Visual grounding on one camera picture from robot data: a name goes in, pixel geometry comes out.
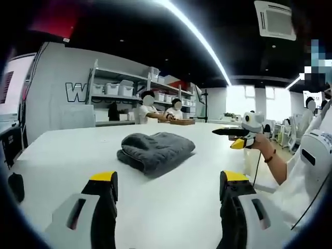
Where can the grey towel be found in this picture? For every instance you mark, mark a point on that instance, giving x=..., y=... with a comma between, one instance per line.
x=155, y=153

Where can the person's right hand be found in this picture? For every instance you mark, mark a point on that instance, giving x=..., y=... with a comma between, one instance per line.
x=262, y=145

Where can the brown woven tray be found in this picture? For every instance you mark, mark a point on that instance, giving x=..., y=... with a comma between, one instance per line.
x=182, y=122

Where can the person's white shirt torso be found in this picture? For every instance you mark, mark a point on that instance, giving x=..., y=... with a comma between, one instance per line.
x=298, y=186

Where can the white chest-worn device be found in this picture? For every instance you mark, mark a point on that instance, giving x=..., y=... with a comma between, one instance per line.
x=315, y=149

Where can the small black pouch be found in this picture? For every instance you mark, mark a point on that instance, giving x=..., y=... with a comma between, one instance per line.
x=16, y=186

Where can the ceiling light strip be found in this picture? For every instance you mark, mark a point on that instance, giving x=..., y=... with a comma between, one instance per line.
x=205, y=41

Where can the black equipment cart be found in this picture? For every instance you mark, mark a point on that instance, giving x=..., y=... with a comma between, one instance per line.
x=10, y=145

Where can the black bag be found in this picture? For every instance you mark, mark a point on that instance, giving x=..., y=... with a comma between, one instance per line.
x=113, y=112

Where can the white ceiling air conditioner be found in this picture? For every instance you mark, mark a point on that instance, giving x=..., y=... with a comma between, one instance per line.
x=276, y=19

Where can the grey metal storage shelf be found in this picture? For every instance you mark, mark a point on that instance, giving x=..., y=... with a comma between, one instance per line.
x=124, y=89

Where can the black camera stand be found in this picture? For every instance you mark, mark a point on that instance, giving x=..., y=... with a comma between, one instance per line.
x=205, y=106

